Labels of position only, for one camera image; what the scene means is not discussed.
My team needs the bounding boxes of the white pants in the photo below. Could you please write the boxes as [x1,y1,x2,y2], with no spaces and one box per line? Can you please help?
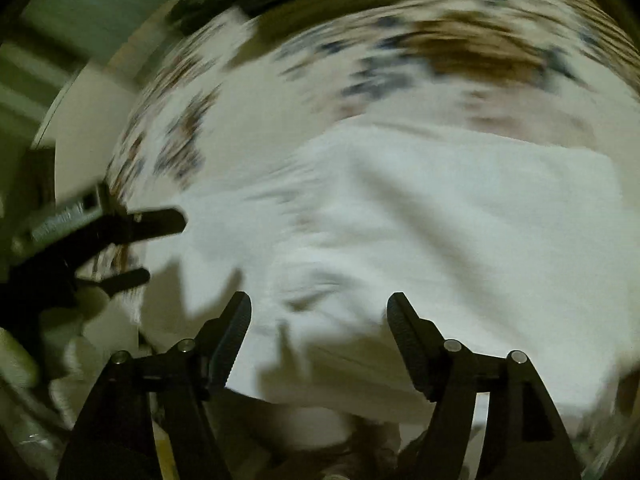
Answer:
[134,119,638,422]

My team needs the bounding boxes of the floral bed sheet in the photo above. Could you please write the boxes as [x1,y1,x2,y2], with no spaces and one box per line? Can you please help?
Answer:
[104,0,640,221]

